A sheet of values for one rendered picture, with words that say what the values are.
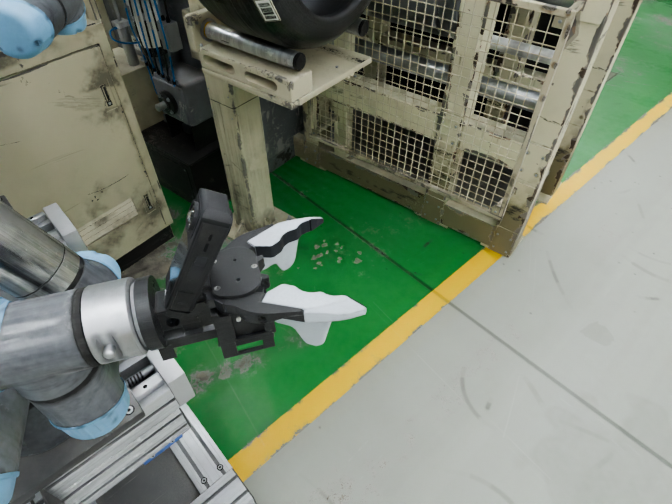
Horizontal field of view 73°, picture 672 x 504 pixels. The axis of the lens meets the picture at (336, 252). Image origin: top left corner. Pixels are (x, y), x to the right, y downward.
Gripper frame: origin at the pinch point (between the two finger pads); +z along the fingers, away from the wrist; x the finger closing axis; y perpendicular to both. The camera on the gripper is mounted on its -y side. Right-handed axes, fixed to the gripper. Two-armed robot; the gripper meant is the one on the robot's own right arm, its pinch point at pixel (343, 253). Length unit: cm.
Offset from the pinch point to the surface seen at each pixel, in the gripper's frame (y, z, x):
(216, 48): 6, -5, -107
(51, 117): 21, -56, -115
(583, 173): 90, 165, -127
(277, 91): 13, 8, -85
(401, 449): 104, 24, -27
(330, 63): 12, 27, -102
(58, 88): 14, -51, -117
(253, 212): 75, -2, -126
